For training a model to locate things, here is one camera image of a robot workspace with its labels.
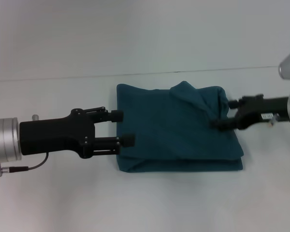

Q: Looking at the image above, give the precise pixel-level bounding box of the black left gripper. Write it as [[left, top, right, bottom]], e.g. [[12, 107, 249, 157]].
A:
[[18, 106, 136, 160]]

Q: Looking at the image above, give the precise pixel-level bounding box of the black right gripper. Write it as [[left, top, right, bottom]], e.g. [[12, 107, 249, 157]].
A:
[[209, 94, 290, 131]]

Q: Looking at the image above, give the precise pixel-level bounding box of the teal t-shirt with FREE print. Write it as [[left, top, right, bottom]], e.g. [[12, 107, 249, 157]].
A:
[[116, 81, 245, 174]]

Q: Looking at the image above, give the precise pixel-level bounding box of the right arm plug with cable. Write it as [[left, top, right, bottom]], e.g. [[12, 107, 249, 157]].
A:
[[267, 113, 280, 128]]

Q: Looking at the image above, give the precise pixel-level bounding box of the arm plug with cable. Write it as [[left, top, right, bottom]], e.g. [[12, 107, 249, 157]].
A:
[[0, 152, 50, 179], [267, 113, 280, 128]]

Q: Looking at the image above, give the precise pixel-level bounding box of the left arm plug with cable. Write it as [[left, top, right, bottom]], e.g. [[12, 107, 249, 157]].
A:
[[0, 152, 50, 179]]

